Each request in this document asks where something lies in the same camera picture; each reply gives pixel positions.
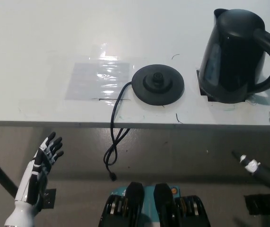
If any black round kettle base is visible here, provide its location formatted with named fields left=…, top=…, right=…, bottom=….
left=131, top=64, right=186, bottom=106

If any black table leg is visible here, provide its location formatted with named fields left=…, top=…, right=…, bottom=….
left=0, top=141, right=18, bottom=197

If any black electric kettle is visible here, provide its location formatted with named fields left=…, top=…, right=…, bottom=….
left=198, top=8, right=270, bottom=104

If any large black floor tape patch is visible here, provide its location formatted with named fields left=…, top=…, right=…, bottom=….
left=243, top=193, right=270, bottom=216

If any black tape patch on table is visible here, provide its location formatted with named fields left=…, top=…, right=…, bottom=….
left=196, top=69, right=254, bottom=103

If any black power cable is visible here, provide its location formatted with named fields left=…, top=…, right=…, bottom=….
left=103, top=81, right=133, bottom=182

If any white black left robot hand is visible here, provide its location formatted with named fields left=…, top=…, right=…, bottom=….
left=14, top=131, right=65, bottom=209

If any clear plastic sheet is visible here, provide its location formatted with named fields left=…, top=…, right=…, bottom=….
left=64, top=61, right=131, bottom=102

